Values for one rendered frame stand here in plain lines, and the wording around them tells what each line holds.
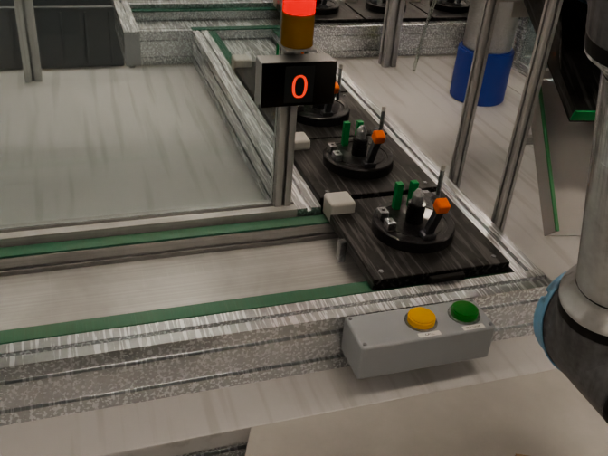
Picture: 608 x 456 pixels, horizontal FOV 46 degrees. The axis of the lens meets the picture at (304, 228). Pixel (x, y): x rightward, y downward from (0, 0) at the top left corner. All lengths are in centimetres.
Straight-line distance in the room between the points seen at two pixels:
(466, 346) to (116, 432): 50
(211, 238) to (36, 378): 39
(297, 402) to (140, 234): 39
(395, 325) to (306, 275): 21
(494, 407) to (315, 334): 28
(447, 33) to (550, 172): 132
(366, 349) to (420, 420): 13
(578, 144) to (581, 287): 60
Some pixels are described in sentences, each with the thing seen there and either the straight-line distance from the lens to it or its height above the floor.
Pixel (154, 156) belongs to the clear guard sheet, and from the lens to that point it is 119.
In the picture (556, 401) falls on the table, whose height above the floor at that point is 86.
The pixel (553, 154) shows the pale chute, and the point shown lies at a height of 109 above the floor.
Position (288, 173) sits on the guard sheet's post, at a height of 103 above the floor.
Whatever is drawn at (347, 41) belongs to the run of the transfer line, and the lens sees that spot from 235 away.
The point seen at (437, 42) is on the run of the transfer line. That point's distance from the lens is 249.
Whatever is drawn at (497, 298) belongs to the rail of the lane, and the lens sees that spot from 114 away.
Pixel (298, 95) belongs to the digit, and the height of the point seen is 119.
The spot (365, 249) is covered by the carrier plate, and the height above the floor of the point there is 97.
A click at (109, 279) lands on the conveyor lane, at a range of 117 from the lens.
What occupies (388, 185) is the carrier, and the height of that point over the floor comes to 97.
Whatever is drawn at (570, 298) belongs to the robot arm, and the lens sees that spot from 77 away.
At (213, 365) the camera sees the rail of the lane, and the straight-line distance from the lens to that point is 102.
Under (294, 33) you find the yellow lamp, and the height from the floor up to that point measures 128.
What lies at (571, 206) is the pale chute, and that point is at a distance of 129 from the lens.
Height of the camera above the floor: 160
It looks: 32 degrees down
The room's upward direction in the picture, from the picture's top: 5 degrees clockwise
